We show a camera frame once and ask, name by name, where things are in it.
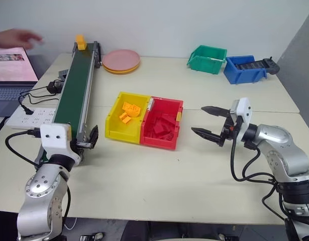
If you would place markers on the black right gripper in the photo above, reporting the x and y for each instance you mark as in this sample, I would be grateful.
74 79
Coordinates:
228 130

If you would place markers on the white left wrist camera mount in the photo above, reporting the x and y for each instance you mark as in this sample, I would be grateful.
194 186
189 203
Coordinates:
55 140

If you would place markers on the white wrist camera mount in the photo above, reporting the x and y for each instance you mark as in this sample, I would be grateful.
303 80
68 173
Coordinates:
243 113
55 140

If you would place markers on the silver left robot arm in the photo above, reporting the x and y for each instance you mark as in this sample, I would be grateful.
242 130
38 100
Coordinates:
36 185

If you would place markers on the red storage bin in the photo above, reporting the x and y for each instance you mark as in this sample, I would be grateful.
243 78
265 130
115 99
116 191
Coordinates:
146 140

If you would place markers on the yellow storage bin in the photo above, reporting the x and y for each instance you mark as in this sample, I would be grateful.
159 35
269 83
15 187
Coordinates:
114 128

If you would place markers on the black power adapter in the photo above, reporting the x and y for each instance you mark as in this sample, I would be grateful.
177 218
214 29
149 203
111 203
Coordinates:
55 87

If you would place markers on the person's hand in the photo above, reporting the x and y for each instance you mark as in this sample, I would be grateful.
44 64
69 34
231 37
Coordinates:
16 37

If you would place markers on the pink plate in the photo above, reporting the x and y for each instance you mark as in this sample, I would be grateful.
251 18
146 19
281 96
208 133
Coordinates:
121 59

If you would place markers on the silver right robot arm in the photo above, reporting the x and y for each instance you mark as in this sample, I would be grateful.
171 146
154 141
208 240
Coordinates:
282 150

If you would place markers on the orange plate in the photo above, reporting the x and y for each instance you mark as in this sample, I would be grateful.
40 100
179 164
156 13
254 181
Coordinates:
119 71

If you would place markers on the red building blocks pile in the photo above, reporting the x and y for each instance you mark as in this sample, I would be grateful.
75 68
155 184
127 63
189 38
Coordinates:
163 126

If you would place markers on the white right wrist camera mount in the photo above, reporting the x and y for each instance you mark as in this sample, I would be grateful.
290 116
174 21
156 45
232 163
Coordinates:
243 113

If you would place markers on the green storage bin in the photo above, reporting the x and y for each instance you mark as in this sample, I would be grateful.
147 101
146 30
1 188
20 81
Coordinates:
207 59

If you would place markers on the green conveyor belt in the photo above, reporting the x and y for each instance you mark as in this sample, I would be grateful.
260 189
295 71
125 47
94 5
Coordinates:
74 85

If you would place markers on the small grey box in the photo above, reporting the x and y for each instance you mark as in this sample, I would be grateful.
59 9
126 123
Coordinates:
63 73

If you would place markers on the grey laptop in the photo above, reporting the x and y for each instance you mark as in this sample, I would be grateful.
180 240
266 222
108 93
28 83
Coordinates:
11 72

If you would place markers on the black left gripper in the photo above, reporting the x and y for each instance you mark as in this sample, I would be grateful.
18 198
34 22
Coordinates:
75 146

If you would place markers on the small orange building block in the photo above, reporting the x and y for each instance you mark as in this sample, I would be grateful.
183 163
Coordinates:
124 118

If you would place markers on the blue storage bin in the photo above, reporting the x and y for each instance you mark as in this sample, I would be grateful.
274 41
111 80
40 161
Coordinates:
241 74

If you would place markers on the white power strip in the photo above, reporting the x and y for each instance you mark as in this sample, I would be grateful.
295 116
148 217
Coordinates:
31 117

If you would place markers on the black controller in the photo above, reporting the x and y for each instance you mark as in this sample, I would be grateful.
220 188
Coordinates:
267 65

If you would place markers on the large orange building block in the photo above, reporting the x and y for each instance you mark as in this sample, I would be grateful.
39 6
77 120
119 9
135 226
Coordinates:
131 108

